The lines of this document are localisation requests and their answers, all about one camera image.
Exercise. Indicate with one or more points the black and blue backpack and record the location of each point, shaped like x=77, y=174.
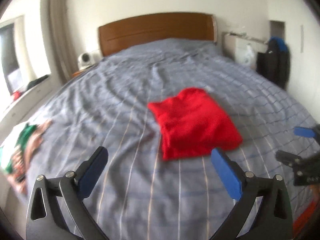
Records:
x=274, y=64

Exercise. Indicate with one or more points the dark clothes on bench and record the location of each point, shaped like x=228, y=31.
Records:
x=35, y=82

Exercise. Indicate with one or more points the white window bench cabinet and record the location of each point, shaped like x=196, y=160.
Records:
x=25, y=106

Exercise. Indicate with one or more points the green garment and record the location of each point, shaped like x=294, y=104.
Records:
x=18, y=137

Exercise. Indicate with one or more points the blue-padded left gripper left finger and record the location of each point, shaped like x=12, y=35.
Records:
x=44, y=217

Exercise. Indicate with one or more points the white round fan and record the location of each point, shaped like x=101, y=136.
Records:
x=85, y=60

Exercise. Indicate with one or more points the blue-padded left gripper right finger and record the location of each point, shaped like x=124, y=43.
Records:
x=274, y=216

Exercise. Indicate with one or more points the white plastic bag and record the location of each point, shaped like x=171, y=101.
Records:
x=248, y=58

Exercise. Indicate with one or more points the beige curtain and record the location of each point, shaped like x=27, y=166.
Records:
x=62, y=42

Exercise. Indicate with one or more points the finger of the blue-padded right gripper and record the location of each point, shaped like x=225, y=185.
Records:
x=307, y=132

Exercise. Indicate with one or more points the brown wooden headboard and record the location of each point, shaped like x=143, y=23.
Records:
x=122, y=34

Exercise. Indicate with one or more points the red knit sweater white motif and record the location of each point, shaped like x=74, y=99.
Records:
x=192, y=124

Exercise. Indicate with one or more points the red item on bench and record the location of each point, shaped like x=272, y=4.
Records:
x=16, y=95

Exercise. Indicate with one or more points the white bedside cabinet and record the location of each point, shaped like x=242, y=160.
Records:
x=234, y=45

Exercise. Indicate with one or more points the tan pink garment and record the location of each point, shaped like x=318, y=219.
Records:
x=21, y=160

